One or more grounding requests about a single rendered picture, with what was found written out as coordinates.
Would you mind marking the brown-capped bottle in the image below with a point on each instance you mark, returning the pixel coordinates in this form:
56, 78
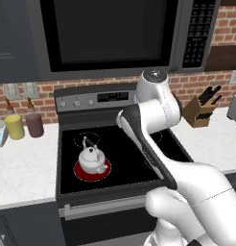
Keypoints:
9, 107
30, 105

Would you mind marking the maroon canister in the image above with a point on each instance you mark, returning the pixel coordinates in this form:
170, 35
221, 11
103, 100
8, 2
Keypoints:
35, 125

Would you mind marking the grey microwave oven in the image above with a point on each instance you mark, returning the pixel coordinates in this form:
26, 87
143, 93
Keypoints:
36, 38

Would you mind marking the white wall outlet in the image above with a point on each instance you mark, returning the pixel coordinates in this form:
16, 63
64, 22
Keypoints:
235, 77
11, 91
30, 90

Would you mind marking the silver stove knob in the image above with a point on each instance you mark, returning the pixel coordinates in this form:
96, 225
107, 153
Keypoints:
76, 103
91, 102
62, 104

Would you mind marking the wooden knife block with knives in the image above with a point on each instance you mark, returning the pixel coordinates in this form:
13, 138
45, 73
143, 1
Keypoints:
200, 112

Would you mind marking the dark grey wall cupboard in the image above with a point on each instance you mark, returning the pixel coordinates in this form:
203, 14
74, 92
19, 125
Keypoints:
14, 41

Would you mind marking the steel stove with black hob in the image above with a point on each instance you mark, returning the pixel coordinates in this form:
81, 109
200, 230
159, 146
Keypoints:
123, 166

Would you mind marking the white kettle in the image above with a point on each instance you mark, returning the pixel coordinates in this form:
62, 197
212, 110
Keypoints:
91, 159

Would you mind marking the dark oven door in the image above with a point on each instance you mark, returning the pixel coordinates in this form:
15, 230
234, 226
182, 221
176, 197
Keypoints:
104, 229

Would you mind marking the grey toaster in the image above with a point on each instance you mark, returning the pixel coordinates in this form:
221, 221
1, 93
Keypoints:
235, 110

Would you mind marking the dark grey base cupboard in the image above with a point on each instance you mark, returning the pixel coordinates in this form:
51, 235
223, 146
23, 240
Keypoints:
30, 226

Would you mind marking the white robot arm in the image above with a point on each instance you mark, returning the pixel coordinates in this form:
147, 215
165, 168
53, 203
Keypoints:
200, 182

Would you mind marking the black microwave door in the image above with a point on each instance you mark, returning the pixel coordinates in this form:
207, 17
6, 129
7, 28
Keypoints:
110, 32

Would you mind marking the yellow canister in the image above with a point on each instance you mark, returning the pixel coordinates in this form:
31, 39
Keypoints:
15, 127

